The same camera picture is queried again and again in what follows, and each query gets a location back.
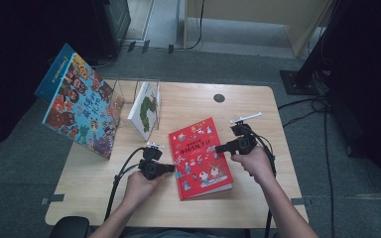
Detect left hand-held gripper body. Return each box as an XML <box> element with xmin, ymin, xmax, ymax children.
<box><xmin>138</xmin><ymin>141</ymin><xmax>165</xmax><ymax>181</ymax></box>

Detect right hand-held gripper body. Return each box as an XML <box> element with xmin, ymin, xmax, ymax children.
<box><xmin>229</xmin><ymin>111</ymin><xmax>263</xmax><ymax>157</ymax></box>

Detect red picture book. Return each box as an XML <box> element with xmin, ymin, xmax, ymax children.
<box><xmin>168</xmin><ymin>117</ymin><xmax>234</xmax><ymax>201</ymax></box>

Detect white caterpillar picture book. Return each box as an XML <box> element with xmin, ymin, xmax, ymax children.
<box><xmin>127</xmin><ymin>81</ymin><xmax>163</xmax><ymax>142</ymax></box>

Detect clear acrylic book rack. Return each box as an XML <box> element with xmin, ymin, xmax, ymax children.
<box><xmin>107</xmin><ymin>78</ymin><xmax>163</xmax><ymax>132</ymax></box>

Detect light blue monsters picture book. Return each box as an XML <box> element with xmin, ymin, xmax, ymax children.
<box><xmin>42</xmin><ymin>53</ymin><xmax>125</xmax><ymax>159</ymax></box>

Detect dark blue picture book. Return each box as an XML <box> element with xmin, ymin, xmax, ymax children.
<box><xmin>34</xmin><ymin>43</ymin><xmax>77</xmax><ymax>104</ymax></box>

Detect person's left hand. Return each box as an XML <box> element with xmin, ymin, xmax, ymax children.
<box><xmin>123</xmin><ymin>171</ymin><xmax>167</xmax><ymax>209</ymax></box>

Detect person's right hand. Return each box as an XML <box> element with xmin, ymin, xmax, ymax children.
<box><xmin>230</xmin><ymin>145</ymin><xmax>276</xmax><ymax>186</ymax></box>

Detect person's dark clothing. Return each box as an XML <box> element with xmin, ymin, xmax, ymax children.
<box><xmin>122</xmin><ymin>227</ymin><xmax>246</xmax><ymax>238</ymax></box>

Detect grey tape strip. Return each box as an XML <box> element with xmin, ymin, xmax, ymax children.
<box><xmin>40</xmin><ymin>193</ymin><xmax>66</xmax><ymax>206</ymax></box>
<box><xmin>291</xmin><ymin>197</ymin><xmax>312</xmax><ymax>207</ymax></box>

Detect black chair armrest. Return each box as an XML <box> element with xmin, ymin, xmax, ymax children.
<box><xmin>48</xmin><ymin>216</ymin><xmax>90</xmax><ymax>238</ymax></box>

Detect light wooden furniture panel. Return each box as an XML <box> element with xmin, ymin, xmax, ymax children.
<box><xmin>183</xmin><ymin>0</ymin><xmax>333</xmax><ymax>58</ymax></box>

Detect black cabinet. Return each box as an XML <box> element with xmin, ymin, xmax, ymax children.
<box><xmin>90</xmin><ymin>0</ymin><xmax>132</xmax><ymax>59</ymax></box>

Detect right hand-held gripper cable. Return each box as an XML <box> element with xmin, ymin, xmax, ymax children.
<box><xmin>251</xmin><ymin>130</ymin><xmax>278</xmax><ymax>238</ymax></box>

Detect hand-held gripper cable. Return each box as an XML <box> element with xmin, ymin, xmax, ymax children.
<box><xmin>103</xmin><ymin>147</ymin><xmax>147</xmax><ymax>222</ymax></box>
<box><xmin>251</xmin><ymin>130</ymin><xmax>278</xmax><ymax>238</ymax></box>

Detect left hand-held gripper cable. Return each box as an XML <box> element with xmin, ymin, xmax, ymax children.
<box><xmin>103</xmin><ymin>147</ymin><xmax>147</xmax><ymax>222</ymax></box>

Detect black stand base plate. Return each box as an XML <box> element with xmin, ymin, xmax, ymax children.
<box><xmin>279</xmin><ymin>68</ymin><xmax>328</xmax><ymax>97</ymax></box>

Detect black floor cables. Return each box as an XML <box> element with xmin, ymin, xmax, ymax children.
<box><xmin>277</xmin><ymin>95</ymin><xmax>336</xmax><ymax>238</ymax></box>

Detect black curved floor cable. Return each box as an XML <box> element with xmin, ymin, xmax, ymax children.
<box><xmin>92</xmin><ymin>54</ymin><xmax>117</xmax><ymax>69</ymax></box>

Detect black hanging cable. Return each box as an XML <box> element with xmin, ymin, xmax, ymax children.
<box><xmin>173</xmin><ymin>0</ymin><xmax>206</xmax><ymax>52</ymax></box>

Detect black stand post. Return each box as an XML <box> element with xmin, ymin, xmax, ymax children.
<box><xmin>294</xmin><ymin>0</ymin><xmax>355</xmax><ymax>87</ymax></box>

